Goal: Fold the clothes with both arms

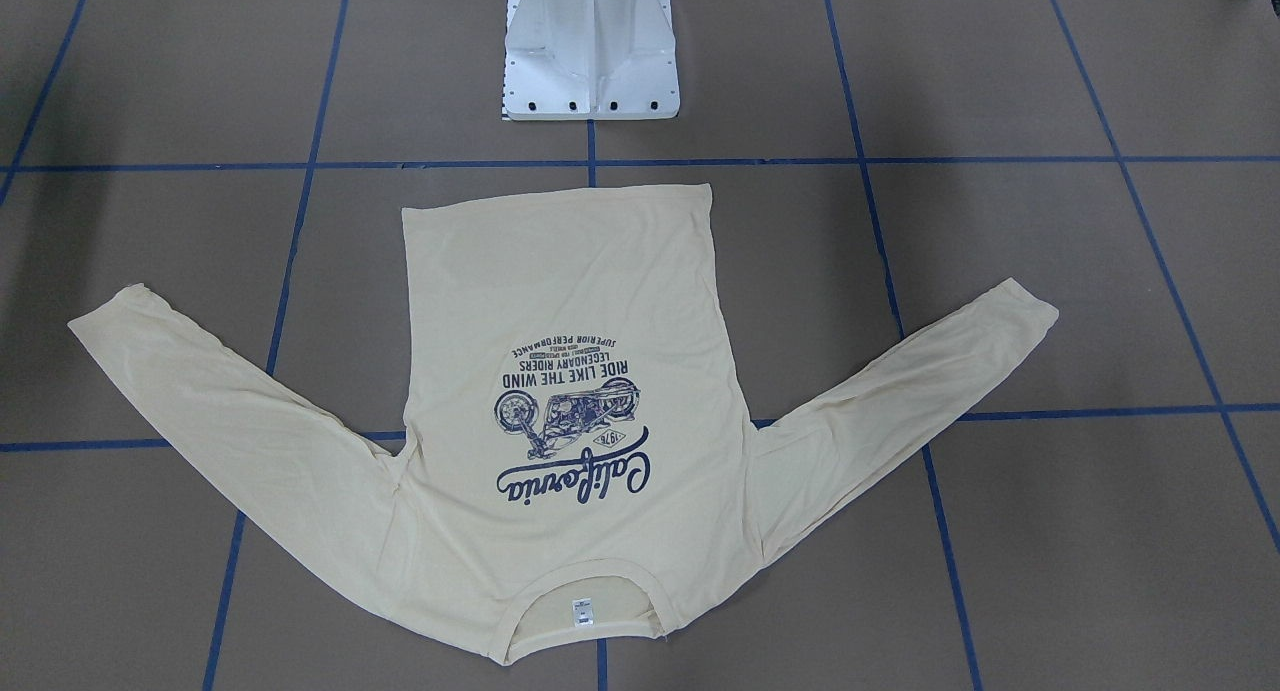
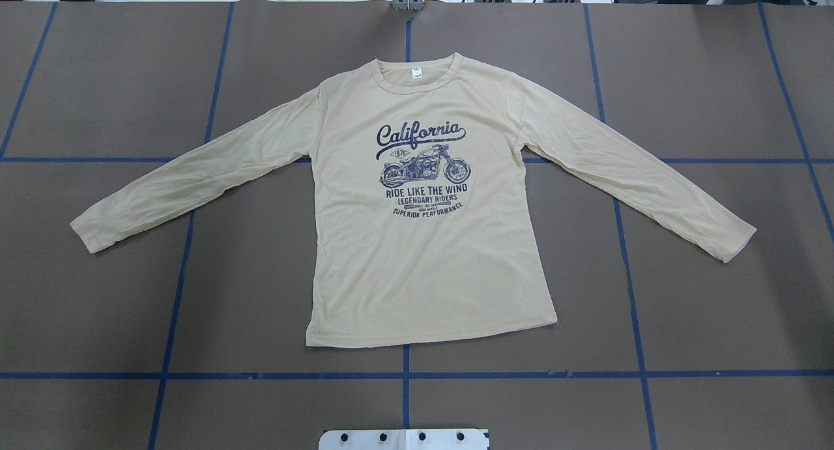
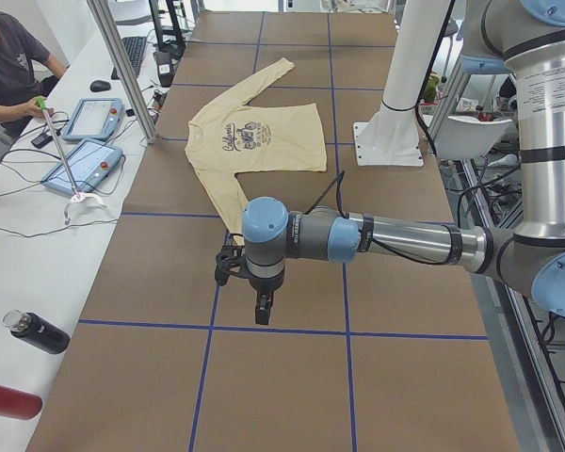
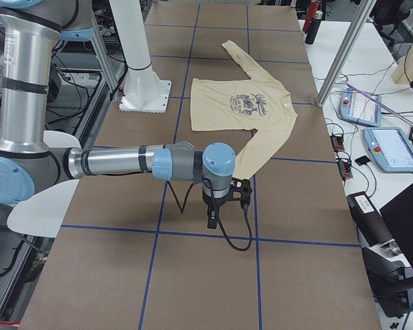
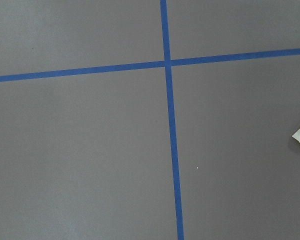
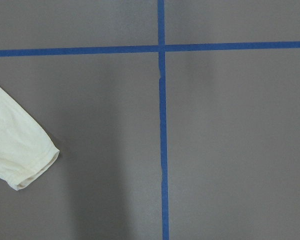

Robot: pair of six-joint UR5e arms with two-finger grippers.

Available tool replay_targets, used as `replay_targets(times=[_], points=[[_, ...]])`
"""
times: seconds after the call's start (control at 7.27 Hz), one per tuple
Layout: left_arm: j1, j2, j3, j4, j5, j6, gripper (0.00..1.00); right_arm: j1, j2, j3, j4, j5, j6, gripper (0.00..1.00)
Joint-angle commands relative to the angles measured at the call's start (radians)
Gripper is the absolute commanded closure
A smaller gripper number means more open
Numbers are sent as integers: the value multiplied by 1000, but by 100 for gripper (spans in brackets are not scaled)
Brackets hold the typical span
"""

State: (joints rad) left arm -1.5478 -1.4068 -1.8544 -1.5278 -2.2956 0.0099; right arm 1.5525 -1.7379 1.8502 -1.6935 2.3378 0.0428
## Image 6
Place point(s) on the blue tape line lengthwise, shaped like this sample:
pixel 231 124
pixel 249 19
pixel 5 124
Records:
pixel 163 119

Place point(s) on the cream long-sleeve graphic shirt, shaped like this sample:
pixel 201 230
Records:
pixel 26 150

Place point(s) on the blue tape line crosswise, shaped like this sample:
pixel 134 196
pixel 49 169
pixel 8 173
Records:
pixel 149 48

